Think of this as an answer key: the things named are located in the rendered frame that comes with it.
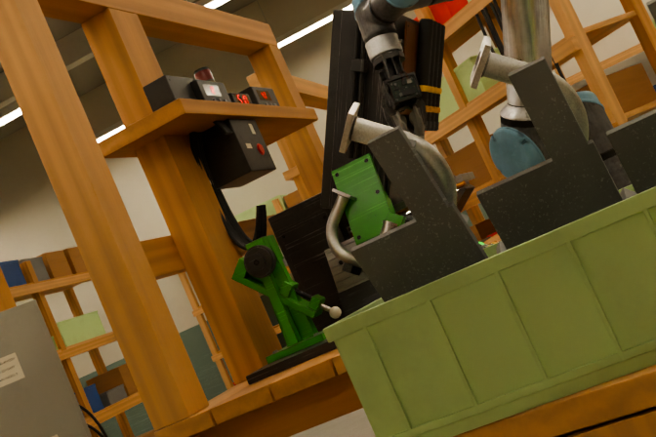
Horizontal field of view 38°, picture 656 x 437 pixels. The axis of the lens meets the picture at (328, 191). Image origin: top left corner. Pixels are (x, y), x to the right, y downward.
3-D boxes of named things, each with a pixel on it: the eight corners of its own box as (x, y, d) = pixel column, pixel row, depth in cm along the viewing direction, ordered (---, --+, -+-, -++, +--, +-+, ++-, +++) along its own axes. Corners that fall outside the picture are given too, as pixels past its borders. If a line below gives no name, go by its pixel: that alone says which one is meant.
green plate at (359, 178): (407, 231, 246) (381, 159, 253) (395, 226, 239) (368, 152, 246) (368, 250, 249) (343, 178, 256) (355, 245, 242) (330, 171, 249)
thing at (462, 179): (477, 181, 261) (472, 171, 262) (466, 184, 246) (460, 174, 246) (353, 238, 274) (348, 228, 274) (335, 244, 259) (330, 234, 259)
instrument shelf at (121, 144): (319, 119, 306) (313, 107, 307) (185, 112, 221) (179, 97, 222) (254, 152, 314) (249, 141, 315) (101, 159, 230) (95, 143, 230)
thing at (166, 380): (391, 298, 332) (278, 46, 341) (189, 417, 192) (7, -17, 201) (369, 308, 335) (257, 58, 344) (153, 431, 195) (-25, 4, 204)
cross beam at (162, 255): (324, 230, 329) (313, 206, 330) (121, 286, 206) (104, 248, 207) (311, 236, 331) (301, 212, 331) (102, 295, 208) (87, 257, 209)
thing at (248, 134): (278, 168, 260) (256, 118, 262) (253, 170, 244) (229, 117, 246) (240, 187, 264) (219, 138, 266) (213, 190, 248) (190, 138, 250)
